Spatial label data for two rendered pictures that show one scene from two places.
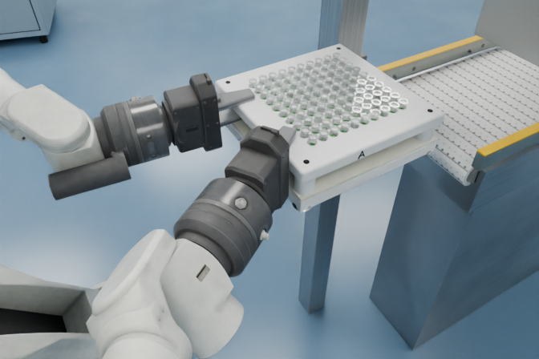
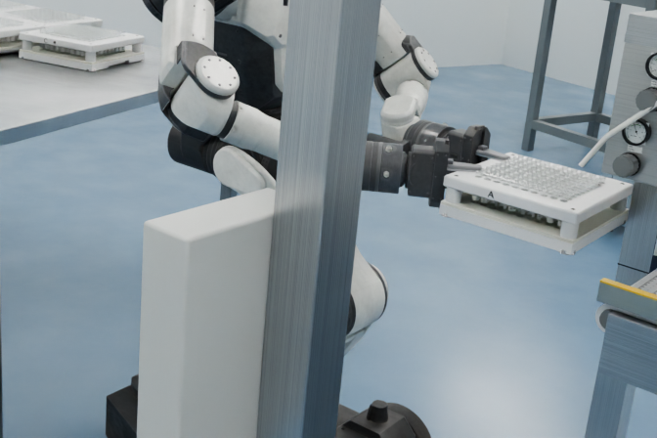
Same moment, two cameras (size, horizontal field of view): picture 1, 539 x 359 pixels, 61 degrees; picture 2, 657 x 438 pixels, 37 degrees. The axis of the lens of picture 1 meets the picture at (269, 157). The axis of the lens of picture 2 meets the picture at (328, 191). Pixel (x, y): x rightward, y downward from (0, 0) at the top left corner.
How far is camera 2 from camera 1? 148 cm
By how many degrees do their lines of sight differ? 61
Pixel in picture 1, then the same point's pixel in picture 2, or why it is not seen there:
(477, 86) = not seen: outside the picture
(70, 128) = (395, 112)
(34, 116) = (392, 103)
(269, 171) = (421, 153)
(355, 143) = (495, 187)
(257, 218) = (388, 160)
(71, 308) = not seen: hidden behind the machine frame
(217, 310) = not seen: hidden behind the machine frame
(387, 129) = (526, 196)
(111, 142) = (408, 133)
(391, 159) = (520, 225)
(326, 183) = (465, 206)
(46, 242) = (454, 378)
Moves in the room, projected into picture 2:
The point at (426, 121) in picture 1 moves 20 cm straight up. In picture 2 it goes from (556, 207) to (577, 83)
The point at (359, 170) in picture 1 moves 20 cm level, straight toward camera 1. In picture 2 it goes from (493, 215) to (375, 210)
